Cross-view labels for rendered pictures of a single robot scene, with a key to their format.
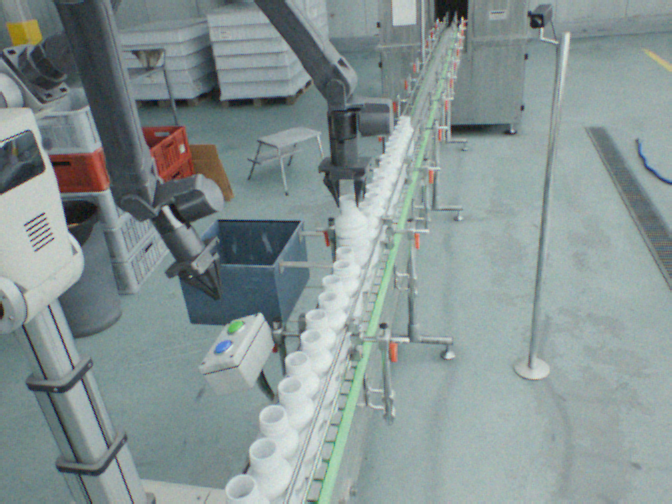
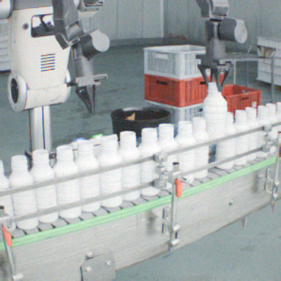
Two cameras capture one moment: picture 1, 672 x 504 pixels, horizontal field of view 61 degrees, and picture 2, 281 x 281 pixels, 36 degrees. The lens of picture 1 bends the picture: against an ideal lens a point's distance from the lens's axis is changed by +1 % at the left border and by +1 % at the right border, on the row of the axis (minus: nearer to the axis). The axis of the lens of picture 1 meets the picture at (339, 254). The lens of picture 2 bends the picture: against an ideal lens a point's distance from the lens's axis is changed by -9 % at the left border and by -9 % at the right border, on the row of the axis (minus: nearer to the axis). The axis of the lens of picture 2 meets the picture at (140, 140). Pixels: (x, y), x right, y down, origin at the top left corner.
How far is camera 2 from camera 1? 0.67 m
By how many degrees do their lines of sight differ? 36
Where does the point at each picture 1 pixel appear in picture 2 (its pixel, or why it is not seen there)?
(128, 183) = (58, 25)
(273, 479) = (16, 176)
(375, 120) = (227, 28)
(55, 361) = (36, 141)
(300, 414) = (61, 167)
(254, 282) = not seen: hidden behind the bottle
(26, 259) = (34, 72)
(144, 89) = (266, 75)
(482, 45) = not seen: outside the picture
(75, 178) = (167, 94)
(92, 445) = not seen: hidden behind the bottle
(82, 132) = (178, 65)
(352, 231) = (209, 107)
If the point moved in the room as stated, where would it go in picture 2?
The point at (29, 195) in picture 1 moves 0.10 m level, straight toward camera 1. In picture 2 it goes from (50, 42) to (40, 45)
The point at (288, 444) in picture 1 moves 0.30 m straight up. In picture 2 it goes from (40, 173) to (36, 36)
